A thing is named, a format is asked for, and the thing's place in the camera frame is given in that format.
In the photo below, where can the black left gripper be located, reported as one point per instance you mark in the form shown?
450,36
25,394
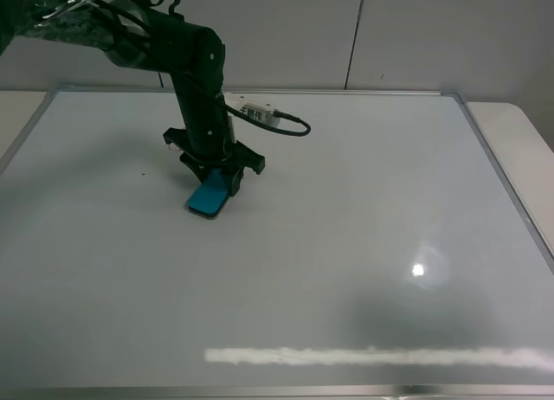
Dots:
207,140

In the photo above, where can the blue whiteboard eraser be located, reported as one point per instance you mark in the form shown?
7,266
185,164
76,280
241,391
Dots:
209,197

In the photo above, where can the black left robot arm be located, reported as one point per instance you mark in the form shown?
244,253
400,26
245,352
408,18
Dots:
134,35

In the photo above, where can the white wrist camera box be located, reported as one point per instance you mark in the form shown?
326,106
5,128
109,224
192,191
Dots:
260,110

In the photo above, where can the white whiteboard with aluminium frame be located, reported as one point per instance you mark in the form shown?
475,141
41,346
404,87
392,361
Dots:
385,254

